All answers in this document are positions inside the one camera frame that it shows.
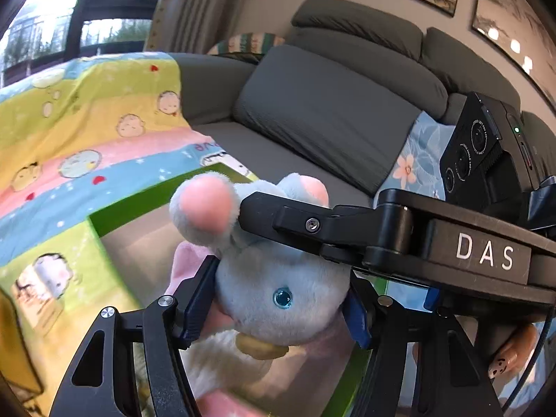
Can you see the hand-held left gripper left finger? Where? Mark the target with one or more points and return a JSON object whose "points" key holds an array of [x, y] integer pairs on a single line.
{"points": [[197, 299]]}

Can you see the striped cushion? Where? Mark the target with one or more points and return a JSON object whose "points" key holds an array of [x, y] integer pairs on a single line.
{"points": [[247, 42]]}

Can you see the grey sofa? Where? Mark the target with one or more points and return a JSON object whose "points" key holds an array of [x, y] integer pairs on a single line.
{"points": [[360, 21]]}

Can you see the blue floral pillow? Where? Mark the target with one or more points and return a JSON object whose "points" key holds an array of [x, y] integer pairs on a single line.
{"points": [[412, 160]]}

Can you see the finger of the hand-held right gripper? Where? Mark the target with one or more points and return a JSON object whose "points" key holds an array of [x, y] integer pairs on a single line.
{"points": [[295, 221]]}

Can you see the cartoon printed blanket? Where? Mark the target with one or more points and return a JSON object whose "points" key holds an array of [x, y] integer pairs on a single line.
{"points": [[65, 139]]}

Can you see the person's right hand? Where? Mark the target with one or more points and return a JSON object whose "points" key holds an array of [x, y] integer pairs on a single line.
{"points": [[517, 347]]}

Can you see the grey plush mouse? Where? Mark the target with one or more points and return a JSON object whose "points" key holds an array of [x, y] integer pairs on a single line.
{"points": [[269, 278]]}

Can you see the grey sofa cushion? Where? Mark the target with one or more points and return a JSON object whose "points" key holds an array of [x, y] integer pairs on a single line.
{"points": [[330, 108]]}

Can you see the green box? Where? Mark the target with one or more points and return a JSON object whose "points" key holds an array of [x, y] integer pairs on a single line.
{"points": [[139, 204]]}

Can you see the grey curtain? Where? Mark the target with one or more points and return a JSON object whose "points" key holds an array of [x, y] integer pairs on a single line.
{"points": [[191, 4]]}

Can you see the black framed window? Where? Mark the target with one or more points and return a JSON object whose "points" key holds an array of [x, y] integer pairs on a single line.
{"points": [[87, 30]]}

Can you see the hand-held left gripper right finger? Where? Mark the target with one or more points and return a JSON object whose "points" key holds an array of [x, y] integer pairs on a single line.
{"points": [[356, 321]]}

